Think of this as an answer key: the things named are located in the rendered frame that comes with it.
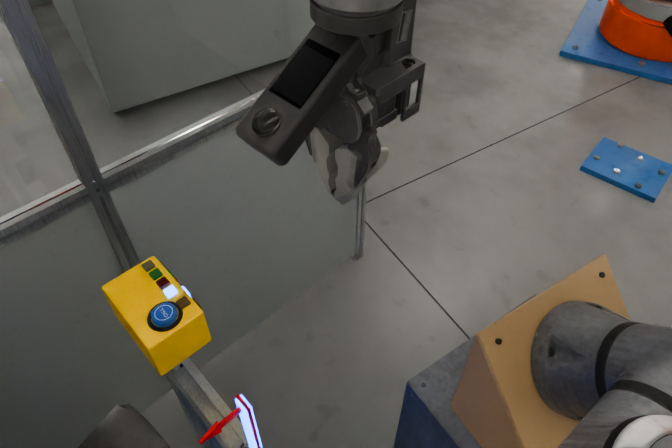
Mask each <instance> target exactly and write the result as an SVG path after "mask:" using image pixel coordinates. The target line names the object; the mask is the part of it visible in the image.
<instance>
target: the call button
mask: <svg viewBox="0 0 672 448"><path fill-rule="evenodd" d="M150 313H151V319H152V321H153V323H154V324H155V325H156V326H158V327H167V326H170V325H171V324H173V323H174V322H175V321H176V319H177V317H178V311H177V309H176V307H175V305H173V304H171V303H168V302H165V303H162V304H159V305H157V306H156V307H155V308H154V309H153V311H151V312H150Z"/></svg>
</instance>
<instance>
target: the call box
mask: <svg viewBox="0 0 672 448"><path fill-rule="evenodd" d="M148 260H151V261H152V262H153V263H154V264H155V266H156V267H155V268H153V269H152V270H154V269H156V268H158V269H159V270H160V271H161V272H162V273H163V276H161V277H160V278H162V277H164V276H165V277H166V278H167V279H168V280H169V282H170V285H168V286H166V287H165V288H163V289H162V290H161V289H160V288H159V287H158V285H157V284H156V281H157V280H159V279H160V278H158V279H156V280H155V281H154V280H153V279H152V278H151V277H150V276H149V274H148V273H149V272H151V271H152V270H150V271H148V272H146V271H145V270H144V269H143V268H142V266H141V265H142V264H143V263H145V262H146V261H148ZM171 285H173V286H174V287H175V288H176V290H177V291H178V293H177V294H175V295H174V296H172V297H171V298H168V297H167V296H166V295H165V294H164V292H163V290H164V289H166V288H167V287H169V286H171ZM102 291H103V293H104V295H105V296H106V298H107V300H108V302H109V304H110V306H111V308H112V310H113V311H114V313H115V315H116V317H117V318H118V320H119V321H120V322H121V324H122V325H123V326H124V328H125V329H126V330H127V332H128V333H129V334H130V336H131V337H132V338H133V340H134V341H135V343H136V344H137V345H138V347H139V348H140V349H141V351H142V352H143V353H144V355H145V356H146V357H147V359H148V360H149V361H150V363H151V364H152V366H153V367H154V368H155V370H156V371H157V372H158V374H159V375H161V376H163V375H165V374H166V373H167V372H169V371H170V370H171V369H173V368H174V367H176V366H177V365H178V364H180V363H181V362H182V361H184V360H185V359H187V358H188V357H189V356H191V355H192V354H193V353H195V352H196V351H198V350H199V349H200V348H202V347H203V346H204V345H206V344H207V343H209V342H210V341H211V335H210V332H209V329H208V326H207V322H206V319H205V316H204V313H203V311H202V310H201V309H200V307H199V306H198V305H197V304H196V303H195V302H194V301H193V299H192V298H191V297H190V296H189V295H188V294H187V293H186V291H185V290H184V289H183V288H182V287H181V286H180V285H179V283H178V282H177V281H176V280H175V279H174V278H173V277H172V275H171V274H170V273H169V272H168V271H167V270H166V269H165V268H164V266H163V265H162V264H161V263H160V262H159V261H158V260H157V258H156V257H154V256H152V257H150V258H148V259H147V260H145V261H143V262H142V263H140V264H138V265H137V266H135V267H133V268H132V269H130V270H128V271H127V272H125V273H123V274H122V275H120V276H118V277H117V278H115V279H113V280H112V281H110V282H108V283H106V284H105V285H103V286H102ZM183 296H186V297H187V298H188V300H189V301H190V302H191V304H190V305H189V306H187V307H186V308H184V309H183V310H182V309H180V307H179V306H178V305H177V304H176V301H177V300H179V299H180V298H182V297H183ZM165 302H168V303H171V304H173V305H175V307H176V309H177V311H178V317H177V319H176V321H175V322H174V323H173V324H171V325H170V326H167V327H158V326H156V325H155V324H154V323H153V321H152V319H151V313H150V312H151V311H153V309H154V308H155V307H156V306H157V305H159V304H162V303H165Z"/></svg>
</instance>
